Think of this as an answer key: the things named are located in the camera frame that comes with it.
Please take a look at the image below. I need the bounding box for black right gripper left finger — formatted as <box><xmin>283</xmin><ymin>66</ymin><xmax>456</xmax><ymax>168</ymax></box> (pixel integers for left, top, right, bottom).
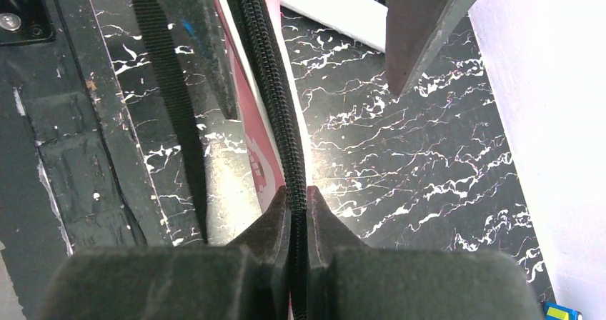
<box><xmin>39</xmin><ymin>187</ymin><xmax>290</xmax><ymax>319</ymax></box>

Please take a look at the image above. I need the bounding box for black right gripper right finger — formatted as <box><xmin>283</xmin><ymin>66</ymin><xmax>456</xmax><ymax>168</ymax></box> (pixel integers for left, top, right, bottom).
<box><xmin>307</xmin><ymin>186</ymin><xmax>543</xmax><ymax>319</ymax></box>

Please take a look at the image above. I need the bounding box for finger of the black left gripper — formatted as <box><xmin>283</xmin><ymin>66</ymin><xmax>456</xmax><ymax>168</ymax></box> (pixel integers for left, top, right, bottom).
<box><xmin>157</xmin><ymin>0</ymin><xmax>238</xmax><ymax>120</ymax></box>
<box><xmin>385</xmin><ymin>0</ymin><xmax>476</xmax><ymax>96</ymax></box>

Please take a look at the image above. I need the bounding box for pink racket cover bag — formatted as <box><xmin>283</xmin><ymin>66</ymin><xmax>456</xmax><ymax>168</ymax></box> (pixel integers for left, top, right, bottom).
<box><xmin>132</xmin><ymin>0</ymin><xmax>309</xmax><ymax>319</ymax></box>

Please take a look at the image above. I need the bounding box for white shuttlecock tube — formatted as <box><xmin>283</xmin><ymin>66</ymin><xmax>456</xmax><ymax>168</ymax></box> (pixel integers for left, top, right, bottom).
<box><xmin>280</xmin><ymin>0</ymin><xmax>387</xmax><ymax>53</ymax></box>

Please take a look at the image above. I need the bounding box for black front mounting base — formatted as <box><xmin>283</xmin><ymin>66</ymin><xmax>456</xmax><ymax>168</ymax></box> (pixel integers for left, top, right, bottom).
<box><xmin>1</xmin><ymin>0</ymin><xmax>171</xmax><ymax>319</ymax></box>

